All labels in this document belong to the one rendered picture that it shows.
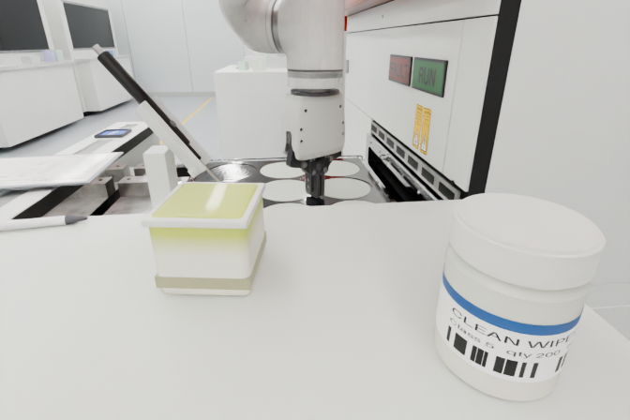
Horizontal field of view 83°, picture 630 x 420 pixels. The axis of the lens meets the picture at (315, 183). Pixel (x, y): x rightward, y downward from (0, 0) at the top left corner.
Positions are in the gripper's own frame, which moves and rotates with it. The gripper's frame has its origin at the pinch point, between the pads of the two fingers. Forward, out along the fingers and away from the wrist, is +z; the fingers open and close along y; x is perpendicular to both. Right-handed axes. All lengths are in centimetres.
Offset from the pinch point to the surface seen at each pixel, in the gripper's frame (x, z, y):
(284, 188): -6.1, 2.4, 2.3
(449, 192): 21.0, -3.9, -6.2
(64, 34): -649, -34, -20
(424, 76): 10.2, -17.5, -12.9
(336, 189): 0.1, 2.3, -4.7
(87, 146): -35.2, -3.5, 28.4
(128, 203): -21.0, 4.4, 25.4
